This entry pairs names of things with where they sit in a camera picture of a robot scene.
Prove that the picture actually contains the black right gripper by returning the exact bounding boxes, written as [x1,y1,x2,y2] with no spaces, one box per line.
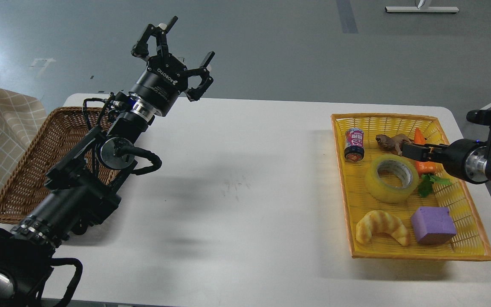
[401,139,487,184]

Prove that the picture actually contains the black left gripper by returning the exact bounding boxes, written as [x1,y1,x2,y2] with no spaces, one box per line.
[130,16,216,117]

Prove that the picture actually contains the yellow tape roll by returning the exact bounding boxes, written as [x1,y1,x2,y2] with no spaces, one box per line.
[364,154,419,203]

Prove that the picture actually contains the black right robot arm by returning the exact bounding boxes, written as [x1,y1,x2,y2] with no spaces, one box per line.
[402,110,491,184]

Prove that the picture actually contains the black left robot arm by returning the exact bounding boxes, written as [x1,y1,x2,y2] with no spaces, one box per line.
[0,16,215,307]

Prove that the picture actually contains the toy carrot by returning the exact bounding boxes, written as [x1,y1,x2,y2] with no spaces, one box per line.
[413,127,453,198]

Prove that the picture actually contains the brown toy animal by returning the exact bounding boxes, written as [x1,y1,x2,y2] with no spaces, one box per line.
[375,133,413,156]

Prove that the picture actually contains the yellow plastic basket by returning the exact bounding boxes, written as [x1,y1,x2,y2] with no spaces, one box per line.
[331,113,491,261]

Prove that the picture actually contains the pink drink can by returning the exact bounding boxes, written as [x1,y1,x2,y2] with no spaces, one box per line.
[344,127,365,162]

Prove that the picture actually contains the purple foam block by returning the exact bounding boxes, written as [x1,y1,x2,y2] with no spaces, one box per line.
[410,206,457,245]

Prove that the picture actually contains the toy croissant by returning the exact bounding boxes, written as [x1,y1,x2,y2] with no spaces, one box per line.
[356,210,411,246]

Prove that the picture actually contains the brown wicker basket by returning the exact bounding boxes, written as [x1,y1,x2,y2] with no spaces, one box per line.
[0,106,118,225]

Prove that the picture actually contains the white stand base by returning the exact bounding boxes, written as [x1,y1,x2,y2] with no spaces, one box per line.
[384,6,460,14]

